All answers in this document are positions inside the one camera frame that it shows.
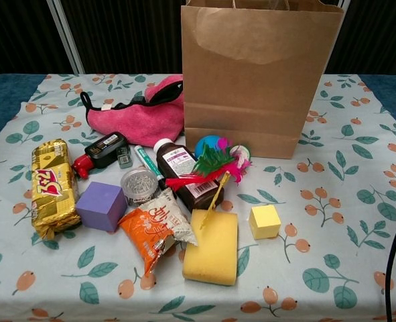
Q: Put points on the brown medicine bottle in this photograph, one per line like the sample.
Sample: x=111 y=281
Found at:
x=174 y=159

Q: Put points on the blue ball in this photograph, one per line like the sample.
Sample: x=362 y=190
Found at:
x=206 y=142

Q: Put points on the colourful feather toy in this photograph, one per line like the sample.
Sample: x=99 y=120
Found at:
x=214 y=161

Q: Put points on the pink towel black trim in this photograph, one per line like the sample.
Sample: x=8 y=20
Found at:
x=134 y=117

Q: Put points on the black pleated partition panel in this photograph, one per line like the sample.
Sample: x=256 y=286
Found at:
x=124 y=33
x=378 y=33
x=16 y=33

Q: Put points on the round clear pin tin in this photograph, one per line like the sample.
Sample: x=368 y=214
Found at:
x=139 y=182

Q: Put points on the green white tube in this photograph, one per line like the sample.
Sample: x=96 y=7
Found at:
x=145 y=159

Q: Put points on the small yellow cube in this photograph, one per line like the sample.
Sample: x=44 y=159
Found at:
x=264 y=223

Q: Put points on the purple foam cube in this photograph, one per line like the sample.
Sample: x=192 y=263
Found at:
x=98 y=208

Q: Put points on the brown paper bag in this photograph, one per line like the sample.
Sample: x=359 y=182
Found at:
x=258 y=84

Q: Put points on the floral tablecloth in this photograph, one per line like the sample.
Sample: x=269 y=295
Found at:
x=318 y=251

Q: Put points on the yellow sponge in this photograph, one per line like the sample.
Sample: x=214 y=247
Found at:
x=211 y=255

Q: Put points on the orange snack packet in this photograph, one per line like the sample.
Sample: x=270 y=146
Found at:
x=150 y=231

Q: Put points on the blue table cover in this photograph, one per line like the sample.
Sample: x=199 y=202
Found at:
x=3 y=100

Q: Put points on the green white round toy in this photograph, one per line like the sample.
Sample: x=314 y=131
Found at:
x=243 y=151

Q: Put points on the gold biscuit pack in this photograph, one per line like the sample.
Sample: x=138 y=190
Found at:
x=52 y=188

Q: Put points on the black bottle red cap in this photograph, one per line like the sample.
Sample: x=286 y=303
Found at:
x=105 y=147

